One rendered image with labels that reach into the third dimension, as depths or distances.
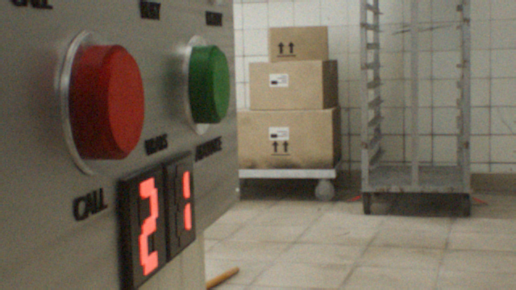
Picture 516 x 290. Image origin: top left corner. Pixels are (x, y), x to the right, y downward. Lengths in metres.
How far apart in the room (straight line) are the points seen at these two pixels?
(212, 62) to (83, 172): 0.10
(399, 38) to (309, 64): 0.59
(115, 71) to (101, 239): 0.05
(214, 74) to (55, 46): 0.11
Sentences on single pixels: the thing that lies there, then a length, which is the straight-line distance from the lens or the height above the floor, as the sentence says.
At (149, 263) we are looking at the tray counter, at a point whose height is 0.71.
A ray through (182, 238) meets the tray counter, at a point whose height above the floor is 0.71.
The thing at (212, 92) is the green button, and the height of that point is 0.76.
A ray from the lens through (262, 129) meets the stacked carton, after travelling 4.08.
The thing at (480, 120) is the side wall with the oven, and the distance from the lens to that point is 4.40.
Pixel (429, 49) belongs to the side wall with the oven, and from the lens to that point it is 4.39.
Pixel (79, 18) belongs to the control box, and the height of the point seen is 0.78.
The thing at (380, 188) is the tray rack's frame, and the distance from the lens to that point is 3.70.
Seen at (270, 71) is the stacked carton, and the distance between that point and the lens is 4.14.
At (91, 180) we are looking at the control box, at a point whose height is 0.74.
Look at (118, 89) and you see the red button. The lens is 0.21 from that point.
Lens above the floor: 0.77
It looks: 7 degrees down
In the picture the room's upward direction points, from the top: 2 degrees counter-clockwise
